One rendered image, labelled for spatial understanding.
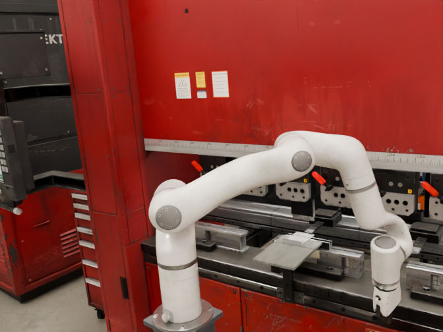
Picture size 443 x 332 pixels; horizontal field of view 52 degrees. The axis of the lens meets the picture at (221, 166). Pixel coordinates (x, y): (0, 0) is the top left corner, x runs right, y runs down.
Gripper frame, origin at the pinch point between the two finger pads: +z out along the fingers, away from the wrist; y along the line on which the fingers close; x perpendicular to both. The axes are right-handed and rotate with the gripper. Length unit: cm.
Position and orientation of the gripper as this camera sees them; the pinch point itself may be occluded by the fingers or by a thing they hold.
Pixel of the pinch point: (386, 316)
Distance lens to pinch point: 169.0
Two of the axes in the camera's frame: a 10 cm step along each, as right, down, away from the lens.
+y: 7.1, -4.5, 5.4
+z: 1.9, 8.6, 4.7
